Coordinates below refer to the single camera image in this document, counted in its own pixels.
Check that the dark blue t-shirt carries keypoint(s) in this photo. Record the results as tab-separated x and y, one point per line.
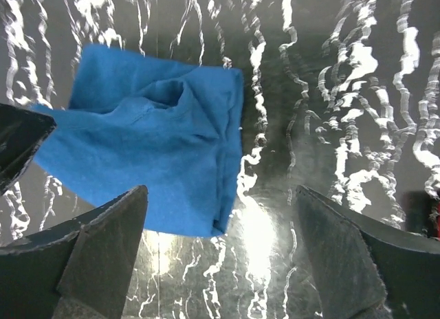
140	120

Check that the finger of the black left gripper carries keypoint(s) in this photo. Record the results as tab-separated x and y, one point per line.
22	133

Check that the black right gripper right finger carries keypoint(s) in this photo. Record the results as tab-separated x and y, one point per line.
364	268

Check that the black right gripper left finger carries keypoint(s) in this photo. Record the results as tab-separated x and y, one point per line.
80	268

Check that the red folded t-shirt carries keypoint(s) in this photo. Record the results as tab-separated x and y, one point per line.
422	213

